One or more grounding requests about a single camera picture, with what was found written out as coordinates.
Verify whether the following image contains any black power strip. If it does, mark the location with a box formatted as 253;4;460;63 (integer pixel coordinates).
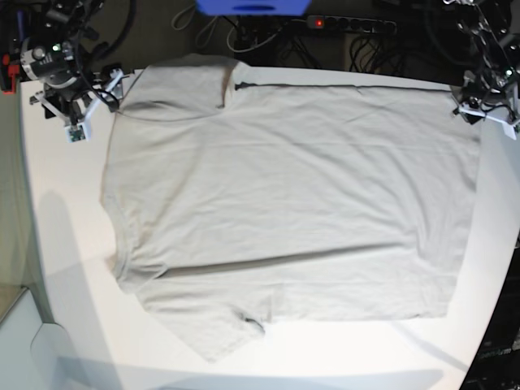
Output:
306;15;397;35

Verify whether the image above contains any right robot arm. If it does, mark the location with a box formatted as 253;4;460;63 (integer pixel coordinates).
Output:
19;1;137;126

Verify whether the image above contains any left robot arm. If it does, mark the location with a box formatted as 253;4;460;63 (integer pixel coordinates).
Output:
423;1;519;134

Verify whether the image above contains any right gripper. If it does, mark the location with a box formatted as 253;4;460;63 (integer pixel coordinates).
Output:
29;64;125;126

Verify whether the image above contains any blue box overhead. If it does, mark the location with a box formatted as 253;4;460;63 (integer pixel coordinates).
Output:
196;0;310;16

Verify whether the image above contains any grey t-shirt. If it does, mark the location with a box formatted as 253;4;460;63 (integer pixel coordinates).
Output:
102;56;481;362

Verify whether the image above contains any red and blue clamp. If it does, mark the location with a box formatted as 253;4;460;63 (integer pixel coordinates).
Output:
1;1;27;94

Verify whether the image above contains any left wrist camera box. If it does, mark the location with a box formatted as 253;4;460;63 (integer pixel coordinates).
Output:
502;123;519;141

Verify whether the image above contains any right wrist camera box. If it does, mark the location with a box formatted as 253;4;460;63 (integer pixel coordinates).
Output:
65;123;91;143

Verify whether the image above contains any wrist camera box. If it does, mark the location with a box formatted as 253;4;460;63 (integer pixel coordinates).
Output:
502;123;519;141
65;123;91;143

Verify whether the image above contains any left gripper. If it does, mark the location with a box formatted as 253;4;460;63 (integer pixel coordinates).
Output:
451;83;519;124

